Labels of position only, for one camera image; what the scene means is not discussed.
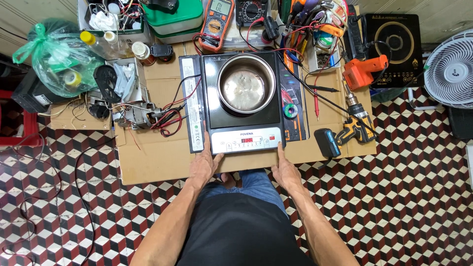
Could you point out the person's left hand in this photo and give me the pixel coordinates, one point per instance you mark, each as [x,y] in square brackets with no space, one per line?
[201,168]

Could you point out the person's right hand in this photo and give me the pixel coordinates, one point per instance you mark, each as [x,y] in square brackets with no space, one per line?
[286,175]

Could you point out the black induction cooker white panel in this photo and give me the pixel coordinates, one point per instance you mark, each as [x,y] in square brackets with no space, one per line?
[242,120]

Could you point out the person's blue jeans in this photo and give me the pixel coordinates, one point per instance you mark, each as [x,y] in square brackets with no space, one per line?
[260,184]

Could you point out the person's foot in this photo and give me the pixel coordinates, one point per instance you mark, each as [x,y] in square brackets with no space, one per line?
[229,180]

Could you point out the large brown cardboard sheet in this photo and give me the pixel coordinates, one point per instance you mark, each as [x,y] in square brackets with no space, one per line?
[162,155]

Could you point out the flat black colourful printed box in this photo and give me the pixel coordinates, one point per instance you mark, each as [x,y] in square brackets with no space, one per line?
[299,127]

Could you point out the long black white-labelled power unit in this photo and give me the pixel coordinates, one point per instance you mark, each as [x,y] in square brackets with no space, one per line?
[194,111]

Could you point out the person's black shirt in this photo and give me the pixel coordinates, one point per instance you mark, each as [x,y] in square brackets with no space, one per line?
[240,232]

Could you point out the red multimeter probe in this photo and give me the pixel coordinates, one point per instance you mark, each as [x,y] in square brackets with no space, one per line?
[316,103]

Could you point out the grey electric motor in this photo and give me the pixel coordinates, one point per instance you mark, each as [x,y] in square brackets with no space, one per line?
[136,115]

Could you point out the stainless steel pot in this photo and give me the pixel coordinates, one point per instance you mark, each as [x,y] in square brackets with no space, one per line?
[245,87]

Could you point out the black multimeter probe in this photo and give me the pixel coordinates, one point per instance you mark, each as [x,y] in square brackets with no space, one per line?
[321,88]

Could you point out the grey box with tissue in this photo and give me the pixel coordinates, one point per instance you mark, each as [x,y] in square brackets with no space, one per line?
[127,79]

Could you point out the small white parts box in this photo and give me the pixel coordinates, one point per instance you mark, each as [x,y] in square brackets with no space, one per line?
[324,59]

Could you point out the small black electrical part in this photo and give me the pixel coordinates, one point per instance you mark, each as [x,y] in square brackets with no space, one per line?
[162,51]

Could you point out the orange heat gun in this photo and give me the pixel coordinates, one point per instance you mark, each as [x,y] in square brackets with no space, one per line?
[360,72]

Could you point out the black round vented cover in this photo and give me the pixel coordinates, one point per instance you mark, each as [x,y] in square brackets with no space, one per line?
[105,83]

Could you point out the brown bottle white cap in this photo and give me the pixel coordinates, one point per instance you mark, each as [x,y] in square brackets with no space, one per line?
[142,52]

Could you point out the small brown cardboard piece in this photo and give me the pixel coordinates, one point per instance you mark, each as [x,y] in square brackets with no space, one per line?
[79,118]

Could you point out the orange digital multimeter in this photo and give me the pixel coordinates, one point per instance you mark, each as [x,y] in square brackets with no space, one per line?
[216,26]

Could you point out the black plug adapter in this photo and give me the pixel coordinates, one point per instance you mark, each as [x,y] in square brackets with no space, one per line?
[271,27]

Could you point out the clear bottle white cap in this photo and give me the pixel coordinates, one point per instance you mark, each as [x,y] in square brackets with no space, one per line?
[114,41]

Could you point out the white box with green lid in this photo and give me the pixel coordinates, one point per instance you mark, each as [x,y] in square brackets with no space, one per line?
[173,16]

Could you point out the black power strip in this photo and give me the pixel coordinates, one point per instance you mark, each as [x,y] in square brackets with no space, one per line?
[355,35]

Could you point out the heap of hand tools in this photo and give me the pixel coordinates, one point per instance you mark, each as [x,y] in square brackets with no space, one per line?
[314,18]

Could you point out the clear bottle yellow cap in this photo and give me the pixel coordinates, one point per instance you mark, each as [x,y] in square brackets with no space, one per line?
[96,44]

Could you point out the black analog multimeter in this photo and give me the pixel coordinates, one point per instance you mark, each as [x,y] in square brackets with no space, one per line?
[251,11]

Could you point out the black gold-ringed induction cooker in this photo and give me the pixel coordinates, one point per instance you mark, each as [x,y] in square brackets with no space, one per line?
[395,40]

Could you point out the white box of parts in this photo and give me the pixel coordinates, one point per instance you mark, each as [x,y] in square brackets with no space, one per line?
[111,18]

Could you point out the green plastic bag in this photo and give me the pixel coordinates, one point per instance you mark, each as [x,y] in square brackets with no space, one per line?
[55,59]

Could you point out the dark grey box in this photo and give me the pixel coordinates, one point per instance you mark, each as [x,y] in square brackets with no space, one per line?
[461,122]

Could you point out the black box device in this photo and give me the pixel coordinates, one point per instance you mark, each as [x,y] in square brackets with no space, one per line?
[31,94]

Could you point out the red plastic crate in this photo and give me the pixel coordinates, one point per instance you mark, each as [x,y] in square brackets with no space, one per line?
[16,125]

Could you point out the white electric fan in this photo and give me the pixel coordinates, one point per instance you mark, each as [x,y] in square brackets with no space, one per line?
[449,70]

